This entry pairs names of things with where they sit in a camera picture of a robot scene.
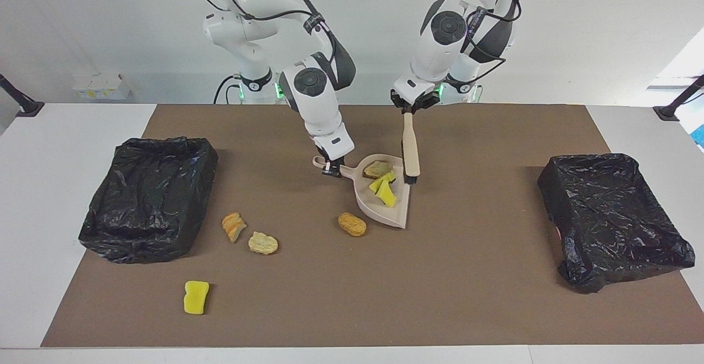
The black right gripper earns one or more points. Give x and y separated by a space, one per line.
334 160

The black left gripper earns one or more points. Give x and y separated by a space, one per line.
415 101

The pale striped bread roll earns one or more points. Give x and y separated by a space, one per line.
377 169

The small yellow green sponge piece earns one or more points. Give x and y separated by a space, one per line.
377 184

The brown bread loaf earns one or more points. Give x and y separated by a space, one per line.
352 224

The notched yellow sponge piece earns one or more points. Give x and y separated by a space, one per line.
388 197

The beige plastic dustpan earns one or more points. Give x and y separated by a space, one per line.
379 213

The pale pastry piece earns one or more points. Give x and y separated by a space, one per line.
263 243

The orange striped croissant piece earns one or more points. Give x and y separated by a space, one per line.
233 227

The plain yellow sponge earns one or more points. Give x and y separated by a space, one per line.
196 298

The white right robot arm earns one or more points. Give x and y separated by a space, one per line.
319 105

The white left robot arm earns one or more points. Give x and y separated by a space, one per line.
434 56

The black bag lined trash bin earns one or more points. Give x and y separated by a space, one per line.
148 199
610 221

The brown table mat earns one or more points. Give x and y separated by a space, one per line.
385 298

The black clamp stand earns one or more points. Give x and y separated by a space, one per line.
27 106
668 112

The blue object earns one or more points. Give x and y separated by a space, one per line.
700 136

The white wall box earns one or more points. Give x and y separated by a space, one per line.
102 88

